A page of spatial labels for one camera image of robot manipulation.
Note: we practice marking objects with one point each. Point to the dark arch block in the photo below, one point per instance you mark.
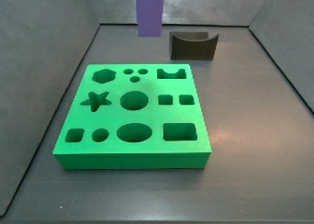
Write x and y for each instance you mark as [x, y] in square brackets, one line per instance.
[193, 46]

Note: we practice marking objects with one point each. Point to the green shape sorter board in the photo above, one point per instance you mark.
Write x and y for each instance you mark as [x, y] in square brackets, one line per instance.
[135, 119]

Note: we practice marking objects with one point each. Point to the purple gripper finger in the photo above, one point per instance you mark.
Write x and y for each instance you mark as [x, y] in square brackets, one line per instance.
[149, 16]

